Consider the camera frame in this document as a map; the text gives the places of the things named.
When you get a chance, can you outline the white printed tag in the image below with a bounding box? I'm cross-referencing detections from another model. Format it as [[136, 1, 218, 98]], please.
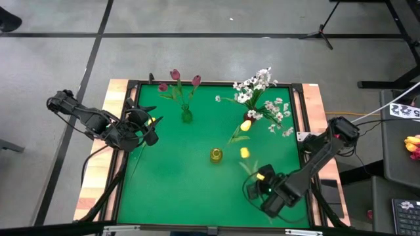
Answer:
[[389, 102, 420, 119]]

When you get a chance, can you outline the black desk frame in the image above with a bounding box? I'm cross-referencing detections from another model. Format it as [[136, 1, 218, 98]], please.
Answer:
[[329, 0, 420, 91]]

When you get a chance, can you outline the red glass vase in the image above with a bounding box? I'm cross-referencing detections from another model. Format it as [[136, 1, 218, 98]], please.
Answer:
[[243, 110, 259, 124]]

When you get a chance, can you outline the black bar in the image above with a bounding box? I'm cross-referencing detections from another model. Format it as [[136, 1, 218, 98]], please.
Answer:
[[0, 221, 116, 236]]

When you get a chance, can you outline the orange red flower bunch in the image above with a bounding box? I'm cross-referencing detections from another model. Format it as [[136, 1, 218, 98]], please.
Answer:
[[404, 134, 420, 161]]

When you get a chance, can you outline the black flat panel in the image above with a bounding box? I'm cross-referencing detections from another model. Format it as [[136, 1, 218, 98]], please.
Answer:
[[320, 178, 345, 219]]

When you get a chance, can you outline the black rounded object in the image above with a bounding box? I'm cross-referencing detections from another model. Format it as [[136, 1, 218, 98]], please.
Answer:
[[0, 6, 23, 33]]

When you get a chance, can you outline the green glass vase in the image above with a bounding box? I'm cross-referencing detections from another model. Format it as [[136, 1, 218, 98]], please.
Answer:
[[181, 103, 194, 125]]

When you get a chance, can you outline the black keyboard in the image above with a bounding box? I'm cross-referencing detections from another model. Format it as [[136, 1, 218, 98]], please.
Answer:
[[391, 199, 420, 236]]

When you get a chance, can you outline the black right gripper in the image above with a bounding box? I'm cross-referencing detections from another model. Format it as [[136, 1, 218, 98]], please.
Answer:
[[245, 163, 298, 220]]

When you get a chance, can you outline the grey side table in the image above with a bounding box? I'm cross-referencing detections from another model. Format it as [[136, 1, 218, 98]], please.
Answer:
[[380, 88, 420, 189]]

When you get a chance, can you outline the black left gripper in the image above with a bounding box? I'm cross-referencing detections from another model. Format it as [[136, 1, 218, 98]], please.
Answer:
[[108, 97, 164, 152]]

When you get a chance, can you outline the red tulip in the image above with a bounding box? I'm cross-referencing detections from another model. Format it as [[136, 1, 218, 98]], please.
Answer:
[[157, 82, 188, 109], [186, 75, 202, 109], [169, 68, 190, 109]]

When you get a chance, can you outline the black cable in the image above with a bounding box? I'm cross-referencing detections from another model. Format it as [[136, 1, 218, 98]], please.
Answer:
[[80, 146, 111, 187]]

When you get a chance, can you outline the black support strut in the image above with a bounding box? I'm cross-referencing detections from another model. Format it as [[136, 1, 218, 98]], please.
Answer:
[[78, 157, 127, 224], [303, 183, 348, 229]]

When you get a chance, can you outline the black tripod stand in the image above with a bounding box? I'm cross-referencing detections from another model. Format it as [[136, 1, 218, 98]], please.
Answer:
[[298, 1, 342, 50]]

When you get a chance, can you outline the white flower sprig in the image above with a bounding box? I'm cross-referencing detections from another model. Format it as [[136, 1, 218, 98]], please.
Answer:
[[251, 97, 295, 138], [215, 81, 255, 109], [249, 67, 279, 99]]

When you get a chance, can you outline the silver bracket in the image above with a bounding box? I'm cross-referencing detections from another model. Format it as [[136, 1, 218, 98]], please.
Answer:
[[102, 224, 142, 235], [284, 228, 324, 236]]

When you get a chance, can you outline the grey table foot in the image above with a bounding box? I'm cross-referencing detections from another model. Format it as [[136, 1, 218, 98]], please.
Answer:
[[0, 139, 26, 154]]

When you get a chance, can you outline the yellow glass jar vase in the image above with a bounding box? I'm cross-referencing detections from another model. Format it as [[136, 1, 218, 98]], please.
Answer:
[[209, 147, 224, 164]]

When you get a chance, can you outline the yellow cable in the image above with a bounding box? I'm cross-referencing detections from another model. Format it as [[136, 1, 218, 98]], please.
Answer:
[[324, 111, 364, 117]]

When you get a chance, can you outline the white cable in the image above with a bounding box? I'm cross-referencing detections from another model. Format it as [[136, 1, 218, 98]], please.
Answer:
[[344, 81, 420, 127]]

